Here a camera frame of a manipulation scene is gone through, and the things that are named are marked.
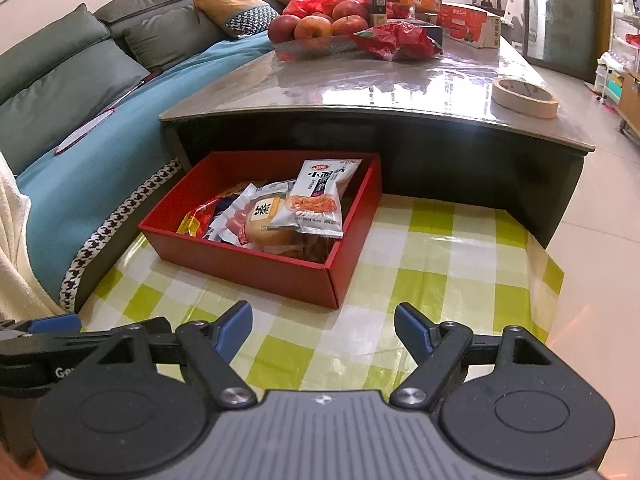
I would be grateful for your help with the red cardboard box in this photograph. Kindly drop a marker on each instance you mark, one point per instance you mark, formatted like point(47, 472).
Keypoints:
point(240, 265)

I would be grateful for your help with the clear fried noodle snack packet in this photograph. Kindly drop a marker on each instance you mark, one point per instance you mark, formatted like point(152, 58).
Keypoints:
point(310, 250)

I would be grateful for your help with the small dark box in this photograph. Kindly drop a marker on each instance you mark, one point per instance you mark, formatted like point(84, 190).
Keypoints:
point(378, 10)

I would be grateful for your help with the yellow houndstooth pillow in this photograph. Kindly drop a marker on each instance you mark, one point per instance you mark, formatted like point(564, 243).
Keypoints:
point(235, 10)

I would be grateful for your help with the beige masking tape roll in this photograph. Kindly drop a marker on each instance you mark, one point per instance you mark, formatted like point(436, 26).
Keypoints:
point(520, 110)

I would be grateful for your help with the dark coffee table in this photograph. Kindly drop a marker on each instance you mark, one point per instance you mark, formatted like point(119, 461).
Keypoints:
point(375, 85)

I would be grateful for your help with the white storage shelf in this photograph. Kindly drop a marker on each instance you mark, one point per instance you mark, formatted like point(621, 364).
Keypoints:
point(620, 35)

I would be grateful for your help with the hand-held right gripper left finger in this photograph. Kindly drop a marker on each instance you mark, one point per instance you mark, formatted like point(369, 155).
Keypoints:
point(235, 327)

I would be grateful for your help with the green sofa with blue cover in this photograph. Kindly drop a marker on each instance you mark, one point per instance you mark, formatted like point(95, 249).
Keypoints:
point(100, 160)

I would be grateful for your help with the red crinkled snack bag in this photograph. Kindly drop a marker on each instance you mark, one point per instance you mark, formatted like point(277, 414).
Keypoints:
point(400, 40)

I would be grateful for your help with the glass fruit plate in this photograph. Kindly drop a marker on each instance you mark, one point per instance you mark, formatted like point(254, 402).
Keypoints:
point(320, 47)

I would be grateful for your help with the cream fleece blanket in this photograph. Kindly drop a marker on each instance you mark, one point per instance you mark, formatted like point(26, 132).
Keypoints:
point(20, 250)

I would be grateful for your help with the bread bun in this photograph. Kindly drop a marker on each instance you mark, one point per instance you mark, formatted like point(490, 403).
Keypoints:
point(265, 220)

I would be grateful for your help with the white black-print snack packet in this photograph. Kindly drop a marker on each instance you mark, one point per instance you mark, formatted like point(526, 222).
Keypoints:
point(320, 195)

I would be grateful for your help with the green throw pillow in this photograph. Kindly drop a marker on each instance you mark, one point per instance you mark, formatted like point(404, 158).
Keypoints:
point(170, 35)

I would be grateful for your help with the white red flat stick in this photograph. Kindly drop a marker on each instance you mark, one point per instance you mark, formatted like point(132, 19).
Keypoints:
point(90, 127)

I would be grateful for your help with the wooden cabinet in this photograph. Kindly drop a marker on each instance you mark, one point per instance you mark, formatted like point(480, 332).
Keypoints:
point(632, 105)

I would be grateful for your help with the clear sausage packet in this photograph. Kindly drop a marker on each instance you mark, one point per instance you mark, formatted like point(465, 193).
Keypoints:
point(235, 222)

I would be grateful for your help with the glass door panel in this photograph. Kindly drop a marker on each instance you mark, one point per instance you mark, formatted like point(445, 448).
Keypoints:
point(570, 20)

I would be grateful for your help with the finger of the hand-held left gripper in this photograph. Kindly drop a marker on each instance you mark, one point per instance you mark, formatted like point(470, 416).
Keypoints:
point(160, 325)
point(52, 324)

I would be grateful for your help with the red apple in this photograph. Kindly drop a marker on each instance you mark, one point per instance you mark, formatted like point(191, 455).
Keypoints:
point(282, 27)
point(350, 9)
point(350, 27)
point(312, 27)

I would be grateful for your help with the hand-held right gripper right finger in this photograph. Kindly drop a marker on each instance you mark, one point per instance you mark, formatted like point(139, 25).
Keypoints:
point(412, 330)

